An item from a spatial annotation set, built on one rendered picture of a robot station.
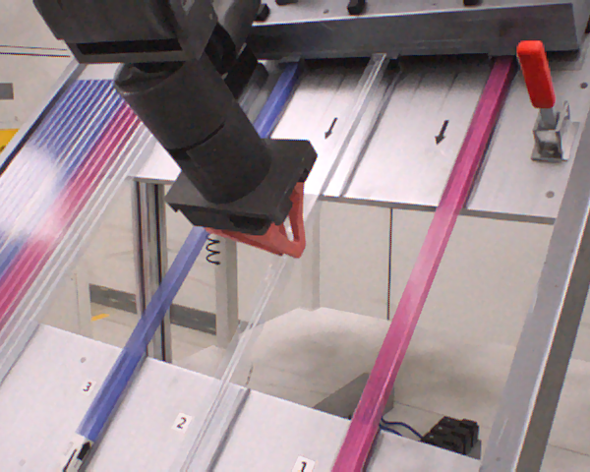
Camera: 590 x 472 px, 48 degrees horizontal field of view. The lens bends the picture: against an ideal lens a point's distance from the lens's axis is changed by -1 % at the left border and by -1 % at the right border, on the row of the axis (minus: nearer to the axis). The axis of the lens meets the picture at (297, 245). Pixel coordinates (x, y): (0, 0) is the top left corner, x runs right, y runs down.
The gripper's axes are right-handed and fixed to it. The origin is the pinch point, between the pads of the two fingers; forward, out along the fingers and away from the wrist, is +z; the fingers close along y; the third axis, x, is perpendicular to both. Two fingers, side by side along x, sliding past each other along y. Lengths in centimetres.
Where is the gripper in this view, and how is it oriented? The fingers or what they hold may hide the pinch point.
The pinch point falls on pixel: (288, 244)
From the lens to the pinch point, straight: 54.0
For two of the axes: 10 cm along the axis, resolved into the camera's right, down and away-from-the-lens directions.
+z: 4.1, 5.7, 7.2
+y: -8.2, -1.2, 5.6
